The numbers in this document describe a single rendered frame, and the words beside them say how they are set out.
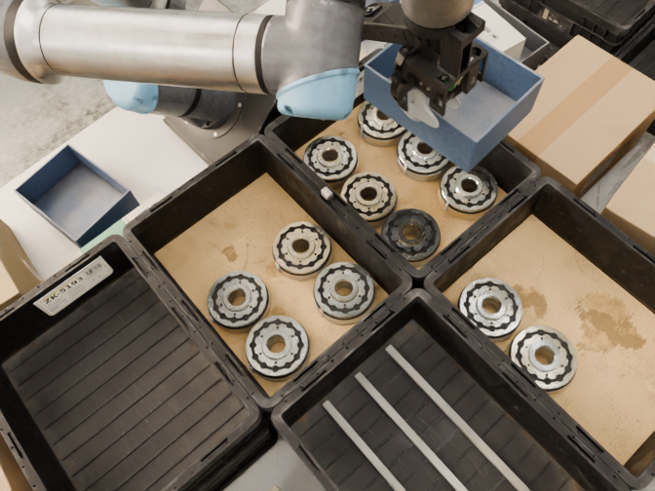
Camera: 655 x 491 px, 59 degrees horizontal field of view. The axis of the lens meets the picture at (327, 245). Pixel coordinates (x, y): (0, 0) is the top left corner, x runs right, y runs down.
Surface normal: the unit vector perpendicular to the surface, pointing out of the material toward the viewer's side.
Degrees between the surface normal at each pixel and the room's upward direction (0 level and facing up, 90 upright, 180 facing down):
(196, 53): 52
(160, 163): 0
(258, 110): 43
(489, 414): 0
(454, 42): 95
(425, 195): 0
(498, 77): 90
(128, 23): 14
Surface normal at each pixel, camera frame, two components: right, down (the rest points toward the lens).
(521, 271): -0.05, -0.45
